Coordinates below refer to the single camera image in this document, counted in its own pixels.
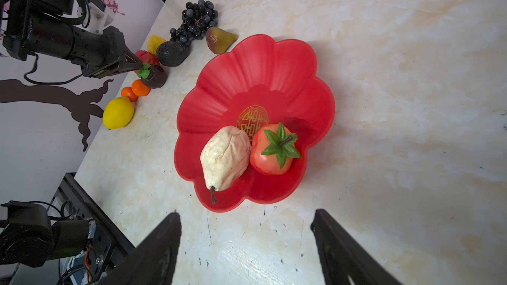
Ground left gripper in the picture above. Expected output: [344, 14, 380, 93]
[71, 26, 143, 79]

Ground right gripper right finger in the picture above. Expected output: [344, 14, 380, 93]
[310, 209, 401, 285]

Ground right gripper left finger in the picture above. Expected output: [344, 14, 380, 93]
[98, 212, 182, 285]

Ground dark mangosteen green leaves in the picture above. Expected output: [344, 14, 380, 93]
[137, 63, 168, 89]

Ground cream white pear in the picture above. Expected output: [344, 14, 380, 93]
[200, 125, 252, 204]

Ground red strawberry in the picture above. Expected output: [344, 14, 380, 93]
[250, 123, 302, 175]

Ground red flower-shaped bowl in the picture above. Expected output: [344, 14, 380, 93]
[174, 34, 335, 212]

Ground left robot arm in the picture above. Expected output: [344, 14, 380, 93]
[1, 0, 143, 79]

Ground small yellow fruit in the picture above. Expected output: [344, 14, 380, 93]
[147, 35, 166, 55]

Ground orange tangerine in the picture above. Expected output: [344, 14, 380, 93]
[131, 79, 151, 97]
[121, 87, 138, 103]

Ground dark avocado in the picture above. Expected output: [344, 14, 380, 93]
[156, 41, 191, 67]

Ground yellow lemon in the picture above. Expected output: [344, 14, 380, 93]
[102, 97, 135, 130]

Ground dark grape bunch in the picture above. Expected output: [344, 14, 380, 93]
[170, 0, 219, 46]

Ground brown green fig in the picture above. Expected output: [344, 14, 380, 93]
[205, 26, 238, 55]

